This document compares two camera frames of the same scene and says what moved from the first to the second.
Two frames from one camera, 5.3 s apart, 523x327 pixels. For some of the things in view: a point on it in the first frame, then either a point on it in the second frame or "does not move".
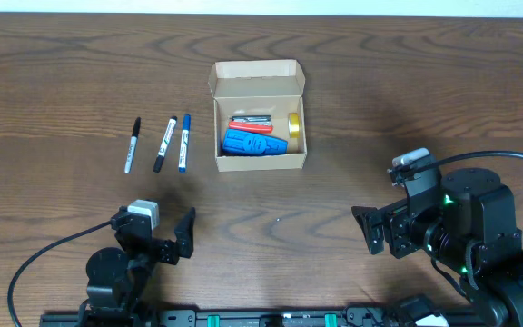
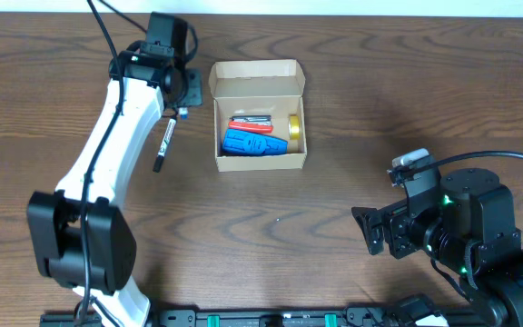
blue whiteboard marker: [182, 169] -> [183, 113]
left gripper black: [162, 250] -> [193, 89]
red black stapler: [260, 123] does not move
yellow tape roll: [294, 125] does not move
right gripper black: [389, 227] does not move
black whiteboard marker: [162, 150] does not move
